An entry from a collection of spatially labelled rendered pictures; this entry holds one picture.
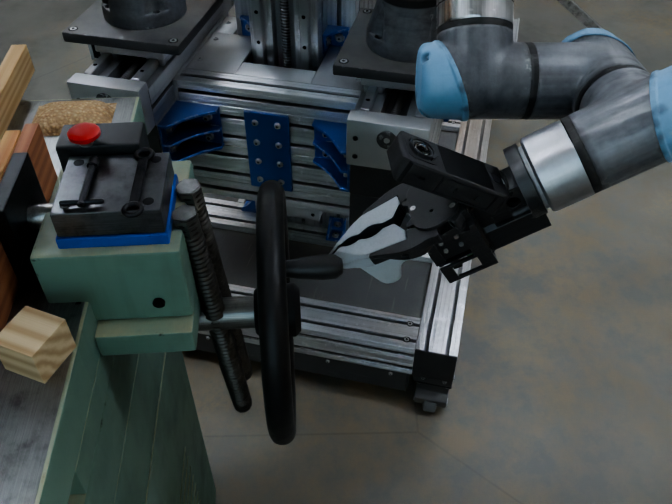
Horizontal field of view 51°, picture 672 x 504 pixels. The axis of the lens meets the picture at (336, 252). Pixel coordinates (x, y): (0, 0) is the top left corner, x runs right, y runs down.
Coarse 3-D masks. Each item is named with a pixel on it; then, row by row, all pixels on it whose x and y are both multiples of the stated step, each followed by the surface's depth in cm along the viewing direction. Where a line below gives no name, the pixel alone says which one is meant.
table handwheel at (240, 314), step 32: (256, 224) 68; (256, 256) 66; (288, 256) 89; (256, 288) 77; (288, 288) 76; (224, 320) 76; (256, 320) 75; (288, 320) 75; (288, 352) 65; (288, 384) 65; (288, 416) 67
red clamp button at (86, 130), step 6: (78, 126) 66; (84, 126) 66; (90, 126) 66; (96, 126) 66; (72, 132) 65; (78, 132) 65; (84, 132) 65; (90, 132) 65; (96, 132) 66; (72, 138) 65; (78, 138) 65; (84, 138) 65; (90, 138) 65; (96, 138) 66
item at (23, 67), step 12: (12, 48) 94; (24, 48) 95; (12, 60) 92; (24, 60) 94; (0, 72) 90; (12, 72) 90; (24, 72) 94; (0, 84) 88; (12, 84) 90; (24, 84) 94; (0, 96) 86; (12, 96) 90; (0, 108) 86; (12, 108) 90; (0, 120) 86; (0, 132) 85
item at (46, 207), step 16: (16, 160) 67; (16, 176) 65; (32, 176) 69; (0, 192) 64; (16, 192) 65; (32, 192) 69; (0, 208) 62; (16, 208) 65; (32, 208) 67; (48, 208) 67; (0, 224) 63; (16, 224) 64; (32, 224) 67; (0, 240) 64; (16, 240) 64; (32, 240) 68; (16, 256) 65; (16, 272) 67; (32, 272) 68
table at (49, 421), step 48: (48, 144) 85; (96, 336) 68; (144, 336) 68; (192, 336) 68; (0, 384) 60; (48, 384) 60; (0, 432) 57; (48, 432) 57; (0, 480) 53; (48, 480) 54
